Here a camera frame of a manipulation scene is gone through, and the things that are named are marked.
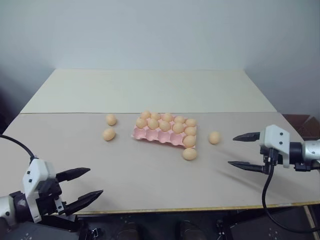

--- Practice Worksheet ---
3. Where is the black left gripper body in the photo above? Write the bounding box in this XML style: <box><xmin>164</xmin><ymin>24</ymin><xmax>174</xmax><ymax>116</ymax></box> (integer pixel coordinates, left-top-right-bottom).
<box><xmin>36</xmin><ymin>176</ymin><xmax>68</xmax><ymax>217</ymax></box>

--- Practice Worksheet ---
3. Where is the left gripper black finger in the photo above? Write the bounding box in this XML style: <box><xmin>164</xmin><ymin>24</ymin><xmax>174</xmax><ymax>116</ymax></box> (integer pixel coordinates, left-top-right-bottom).
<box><xmin>55</xmin><ymin>167</ymin><xmax>92</xmax><ymax>184</ymax></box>
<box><xmin>65</xmin><ymin>189</ymin><xmax>104</xmax><ymax>217</ymax></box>

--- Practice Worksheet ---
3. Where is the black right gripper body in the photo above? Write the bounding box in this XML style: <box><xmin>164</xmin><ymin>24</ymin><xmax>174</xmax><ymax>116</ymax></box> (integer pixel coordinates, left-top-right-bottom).
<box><xmin>259</xmin><ymin>145</ymin><xmax>284</xmax><ymax>174</ymax></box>

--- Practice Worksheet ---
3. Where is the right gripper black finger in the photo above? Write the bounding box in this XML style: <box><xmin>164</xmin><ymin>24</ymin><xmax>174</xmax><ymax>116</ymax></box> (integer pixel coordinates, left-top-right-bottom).
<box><xmin>232</xmin><ymin>131</ymin><xmax>262</xmax><ymax>144</ymax></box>
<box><xmin>227</xmin><ymin>160</ymin><xmax>266</xmax><ymax>174</ymax></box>

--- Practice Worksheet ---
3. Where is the pink egg tray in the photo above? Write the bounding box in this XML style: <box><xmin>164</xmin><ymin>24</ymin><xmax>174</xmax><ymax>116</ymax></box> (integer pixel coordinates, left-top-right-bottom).
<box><xmin>131</xmin><ymin>116</ymin><xmax>199</xmax><ymax>149</ymax></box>

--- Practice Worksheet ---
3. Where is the black base panel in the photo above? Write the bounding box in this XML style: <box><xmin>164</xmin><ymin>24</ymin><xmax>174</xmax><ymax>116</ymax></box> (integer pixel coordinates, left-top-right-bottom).
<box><xmin>223</xmin><ymin>206</ymin><xmax>320</xmax><ymax>240</ymax></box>
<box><xmin>0</xmin><ymin>214</ymin><xmax>89</xmax><ymax>240</ymax></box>

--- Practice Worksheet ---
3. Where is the brown cardboard box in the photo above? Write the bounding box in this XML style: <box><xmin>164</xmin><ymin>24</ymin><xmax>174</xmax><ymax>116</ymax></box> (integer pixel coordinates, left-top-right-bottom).
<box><xmin>281</xmin><ymin>113</ymin><xmax>320</xmax><ymax>141</ymax></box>

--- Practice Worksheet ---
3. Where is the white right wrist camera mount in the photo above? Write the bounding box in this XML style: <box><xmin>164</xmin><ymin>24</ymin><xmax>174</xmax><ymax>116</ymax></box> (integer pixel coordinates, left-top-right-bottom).
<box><xmin>258</xmin><ymin>124</ymin><xmax>291</xmax><ymax>169</ymax></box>

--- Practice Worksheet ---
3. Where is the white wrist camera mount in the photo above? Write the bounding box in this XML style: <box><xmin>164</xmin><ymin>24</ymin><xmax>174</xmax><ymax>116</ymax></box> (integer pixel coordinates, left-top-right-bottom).
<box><xmin>258</xmin><ymin>124</ymin><xmax>291</xmax><ymax>169</ymax></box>
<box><xmin>22</xmin><ymin>158</ymin><xmax>58</xmax><ymax>223</ymax></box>

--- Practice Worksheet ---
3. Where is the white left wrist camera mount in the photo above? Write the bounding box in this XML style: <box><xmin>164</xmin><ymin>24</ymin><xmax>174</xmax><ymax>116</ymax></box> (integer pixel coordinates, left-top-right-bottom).
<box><xmin>22</xmin><ymin>158</ymin><xmax>58</xmax><ymax>223</ymax></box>

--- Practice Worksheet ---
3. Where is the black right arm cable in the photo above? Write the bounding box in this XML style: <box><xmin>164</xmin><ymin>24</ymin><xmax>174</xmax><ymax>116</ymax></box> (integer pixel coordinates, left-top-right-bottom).
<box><xmin>262</xmin><ymin>163</ymin><xmax>320</xmax><ymax>236</ymax></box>

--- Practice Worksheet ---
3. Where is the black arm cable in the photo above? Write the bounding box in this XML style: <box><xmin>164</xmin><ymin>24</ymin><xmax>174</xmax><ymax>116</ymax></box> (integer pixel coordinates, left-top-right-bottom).
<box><xmin>262</xmin><ymin>163</ymin><xmax>320</xmax><ymax>236</ymax></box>
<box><xmin>0</xmin><ymin>134</ymin><xmax>39</xmax><ymax>161</ymax></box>

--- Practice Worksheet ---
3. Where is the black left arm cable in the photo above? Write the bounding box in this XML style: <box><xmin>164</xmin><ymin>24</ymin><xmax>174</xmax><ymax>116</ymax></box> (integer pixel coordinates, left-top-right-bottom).
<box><xmin>0</xmin><ymin>134</ymin><xmax>39</xmax><ymax>161</ymax></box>

